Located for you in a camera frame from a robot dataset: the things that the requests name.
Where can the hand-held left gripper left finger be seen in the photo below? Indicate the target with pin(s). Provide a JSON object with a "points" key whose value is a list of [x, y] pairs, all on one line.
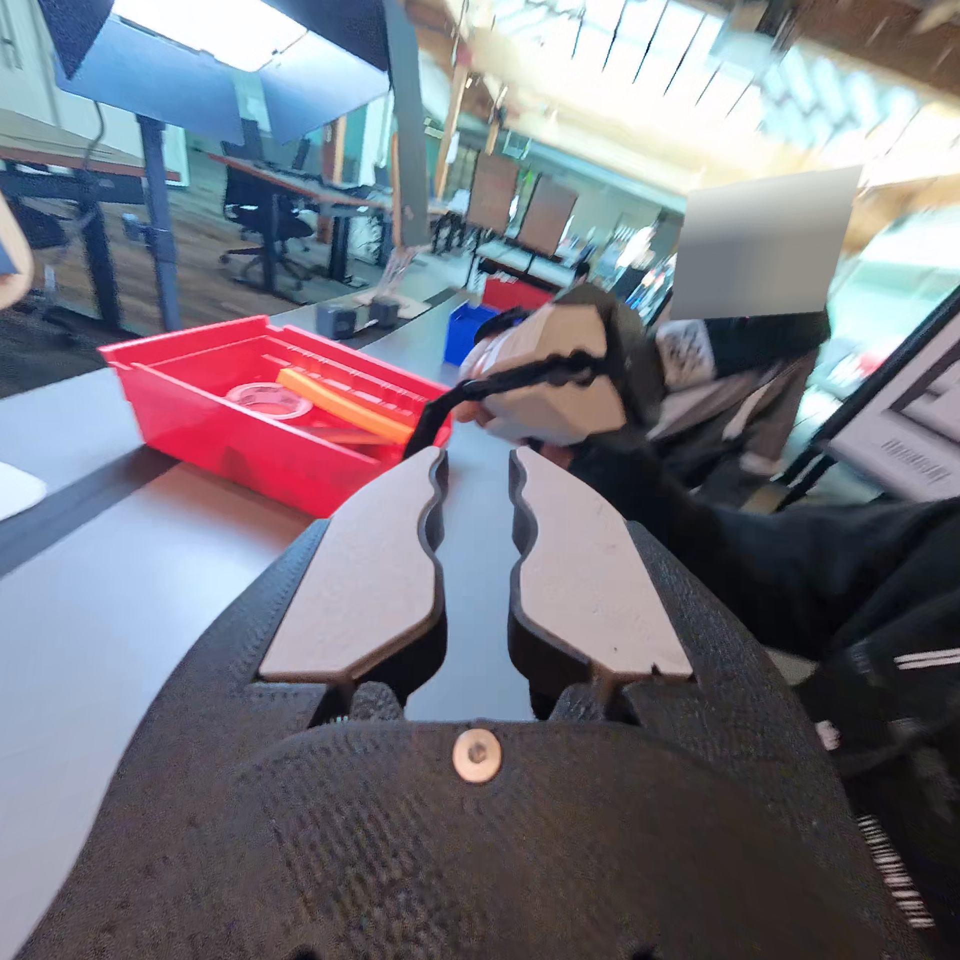
{"points": [[360, 585]]}

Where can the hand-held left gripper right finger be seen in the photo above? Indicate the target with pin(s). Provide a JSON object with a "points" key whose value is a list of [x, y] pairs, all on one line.
{"points": [[592, 592]]}

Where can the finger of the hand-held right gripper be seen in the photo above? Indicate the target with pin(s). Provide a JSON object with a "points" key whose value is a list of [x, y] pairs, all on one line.
{"points": [[555, 409], [547, 334]]}

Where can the red plastic bin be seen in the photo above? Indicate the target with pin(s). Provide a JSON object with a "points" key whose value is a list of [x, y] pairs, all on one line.
{"points": [[514, 294], [225, 450]]}

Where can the person's right forearm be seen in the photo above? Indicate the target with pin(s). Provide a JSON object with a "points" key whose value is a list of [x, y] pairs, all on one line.
{"points": [[750, 555]]}

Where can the blue plastic bin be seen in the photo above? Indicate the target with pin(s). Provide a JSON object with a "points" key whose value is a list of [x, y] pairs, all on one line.
{"points": [[461, 337]]}

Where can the brown notice board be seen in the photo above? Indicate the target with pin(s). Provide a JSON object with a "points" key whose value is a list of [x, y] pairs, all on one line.
{"points": [[547, 216], [493, 193]]}

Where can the small grey box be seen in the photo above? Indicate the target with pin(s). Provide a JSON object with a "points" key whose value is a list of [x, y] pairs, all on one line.
{"points": [[336, 321], [384, 312]]}

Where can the orange plastic strip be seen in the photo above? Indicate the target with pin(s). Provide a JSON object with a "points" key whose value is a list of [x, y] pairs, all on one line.
{"points": [[345, 409]]}

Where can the tape roll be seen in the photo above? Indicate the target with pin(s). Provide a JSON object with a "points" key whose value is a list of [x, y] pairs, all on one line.
{"points": [[262, 401]]}

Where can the black board with wooden back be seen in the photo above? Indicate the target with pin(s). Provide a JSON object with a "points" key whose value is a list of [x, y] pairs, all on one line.
{"points": [[409, 112]]}

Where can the framed marker sign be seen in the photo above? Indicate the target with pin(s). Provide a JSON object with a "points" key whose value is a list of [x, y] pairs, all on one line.
{"points": [[900, 435]]}

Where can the wooden office desk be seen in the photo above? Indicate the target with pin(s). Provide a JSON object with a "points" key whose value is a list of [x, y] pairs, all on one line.
{"points": [[300, 180], [45, 161]]}

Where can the black office chair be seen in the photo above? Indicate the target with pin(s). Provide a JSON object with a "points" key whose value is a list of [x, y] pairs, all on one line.
{"points": [[255, 202]]}

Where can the black board on white stand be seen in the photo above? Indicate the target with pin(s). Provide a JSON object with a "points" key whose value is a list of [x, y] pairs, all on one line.
{"points": [[15, 487]]}

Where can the black light stand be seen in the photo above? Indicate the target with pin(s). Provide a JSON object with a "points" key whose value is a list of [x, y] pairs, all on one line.
{"points": [[159, 225]]}

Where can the studio light panel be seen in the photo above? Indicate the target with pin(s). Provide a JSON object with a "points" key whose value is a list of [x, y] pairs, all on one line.
{"points": [[150, 82]]}

